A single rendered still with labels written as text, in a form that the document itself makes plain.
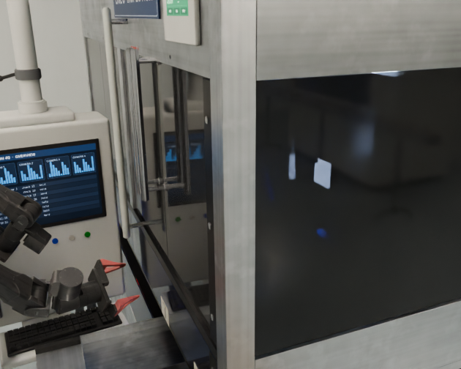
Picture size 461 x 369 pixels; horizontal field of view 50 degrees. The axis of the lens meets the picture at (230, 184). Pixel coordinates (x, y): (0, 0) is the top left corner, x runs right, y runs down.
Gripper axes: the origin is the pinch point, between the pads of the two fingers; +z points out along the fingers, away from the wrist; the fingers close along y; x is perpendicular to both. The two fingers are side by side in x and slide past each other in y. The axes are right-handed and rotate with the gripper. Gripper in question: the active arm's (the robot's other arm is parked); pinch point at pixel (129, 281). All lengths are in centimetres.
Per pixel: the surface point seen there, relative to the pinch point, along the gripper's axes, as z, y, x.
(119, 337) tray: 8.2, -2.4, 43.1
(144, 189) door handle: 7.4, 18.1, -15.4
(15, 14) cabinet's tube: -3, 98, -8
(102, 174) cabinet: 20, 55, 29
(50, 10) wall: 153, 435, 246
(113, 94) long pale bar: 14, 55, -13
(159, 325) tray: 22.3, -3.9, 40.7
